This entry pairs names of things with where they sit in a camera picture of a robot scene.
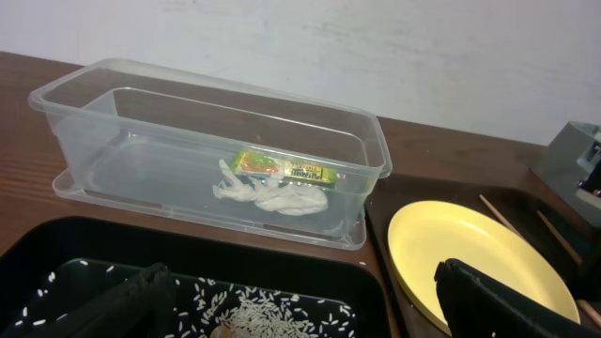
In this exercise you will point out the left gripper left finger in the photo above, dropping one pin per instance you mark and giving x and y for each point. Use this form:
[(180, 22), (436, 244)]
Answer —
[(92, 299)]

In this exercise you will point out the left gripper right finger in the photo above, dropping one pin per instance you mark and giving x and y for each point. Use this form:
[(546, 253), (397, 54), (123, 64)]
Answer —
[(478, 306)]

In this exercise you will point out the rice grains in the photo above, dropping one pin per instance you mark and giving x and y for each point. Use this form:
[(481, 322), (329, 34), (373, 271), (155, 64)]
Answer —
[(202, 306)]

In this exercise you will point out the wooden chopstick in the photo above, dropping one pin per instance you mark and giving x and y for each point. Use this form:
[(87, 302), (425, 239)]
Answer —
[(500, 217), (583, 305)]

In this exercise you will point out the white tissue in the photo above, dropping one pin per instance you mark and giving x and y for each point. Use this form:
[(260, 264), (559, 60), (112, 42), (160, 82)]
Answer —
[(270, 195)]

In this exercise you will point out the green snack wrapper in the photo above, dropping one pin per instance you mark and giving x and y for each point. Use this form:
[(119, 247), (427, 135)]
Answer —
[(251, 163)]

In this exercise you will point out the black plastic waste tray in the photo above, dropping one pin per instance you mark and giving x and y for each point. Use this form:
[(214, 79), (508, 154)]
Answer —
[(273, 264)]

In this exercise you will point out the grey plastic dishwasher rack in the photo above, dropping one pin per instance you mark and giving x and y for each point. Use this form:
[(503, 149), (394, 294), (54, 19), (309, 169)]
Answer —
[(570, 166)]

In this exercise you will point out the clear plastic waste bin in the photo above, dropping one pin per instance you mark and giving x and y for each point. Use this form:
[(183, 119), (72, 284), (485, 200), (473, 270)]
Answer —
[(153, 140)]

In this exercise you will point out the yellow round plate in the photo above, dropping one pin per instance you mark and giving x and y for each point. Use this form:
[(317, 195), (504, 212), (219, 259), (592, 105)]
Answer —
[(425, 233)]

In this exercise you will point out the brown serving tray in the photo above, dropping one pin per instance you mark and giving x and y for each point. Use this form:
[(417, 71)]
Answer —
[(518, 206)]

